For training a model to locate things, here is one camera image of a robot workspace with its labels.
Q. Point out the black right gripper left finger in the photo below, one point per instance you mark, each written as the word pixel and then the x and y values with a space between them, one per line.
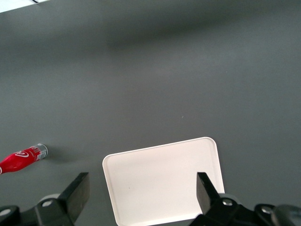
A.
pixel 70 197

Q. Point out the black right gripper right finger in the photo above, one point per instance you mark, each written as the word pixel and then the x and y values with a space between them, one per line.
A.
pixel 208 195

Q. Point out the red coke bottle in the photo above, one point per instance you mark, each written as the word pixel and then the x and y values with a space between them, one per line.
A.
pixel 18 160

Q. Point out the white rectangular plastic tray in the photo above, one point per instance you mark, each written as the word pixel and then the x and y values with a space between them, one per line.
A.
pixel 152 179

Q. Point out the white flat panel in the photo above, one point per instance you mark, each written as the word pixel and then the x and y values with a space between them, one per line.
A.
pixel 14 4

